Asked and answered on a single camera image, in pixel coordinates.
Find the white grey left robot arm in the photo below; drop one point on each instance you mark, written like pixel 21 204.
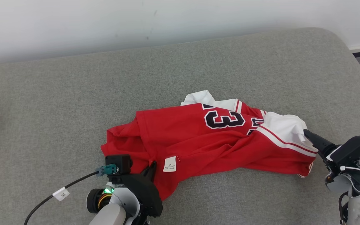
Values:
pixel 114 212

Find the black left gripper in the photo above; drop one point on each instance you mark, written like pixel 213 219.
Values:
pixel 142 193

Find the red basketball jersey number 33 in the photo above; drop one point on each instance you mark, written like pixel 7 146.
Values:
pixel 198 147

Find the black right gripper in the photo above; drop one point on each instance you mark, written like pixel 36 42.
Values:
pixel 355 148

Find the grey fabric sofa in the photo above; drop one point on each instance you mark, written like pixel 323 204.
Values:
pixel 73 103

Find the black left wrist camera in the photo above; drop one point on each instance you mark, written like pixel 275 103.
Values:
pixel 120 162

